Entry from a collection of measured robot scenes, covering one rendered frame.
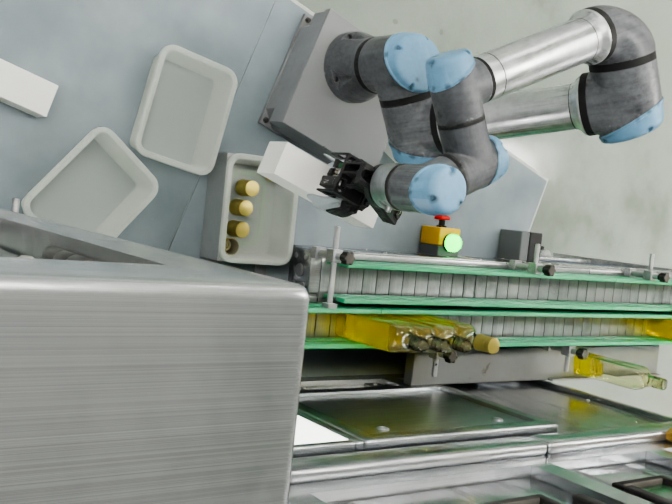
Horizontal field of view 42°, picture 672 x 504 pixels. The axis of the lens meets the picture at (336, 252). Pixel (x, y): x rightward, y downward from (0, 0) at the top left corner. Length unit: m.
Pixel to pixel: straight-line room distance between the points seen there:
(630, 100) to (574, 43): 0.17
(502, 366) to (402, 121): 0.78
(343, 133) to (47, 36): 0.63
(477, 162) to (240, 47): 0.71
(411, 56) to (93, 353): 1.47
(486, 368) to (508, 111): 0.77
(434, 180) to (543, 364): 1.17
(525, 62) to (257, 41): 0.69
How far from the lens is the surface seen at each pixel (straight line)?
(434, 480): 1.42
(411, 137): 1.77
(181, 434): 0.33
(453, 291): 2.12
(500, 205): 2.38
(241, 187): 1.85
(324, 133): 1.88
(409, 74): 1.73
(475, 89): 1.37
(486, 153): 1.39
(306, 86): 1.86
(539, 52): 1.47
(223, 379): 0.33
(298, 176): 1.55
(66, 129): 1.75
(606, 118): 1.65
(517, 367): 2.32
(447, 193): 1.31
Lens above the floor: 2.42
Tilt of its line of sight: 55 degrees down
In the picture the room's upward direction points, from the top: 101 degrees clockwise
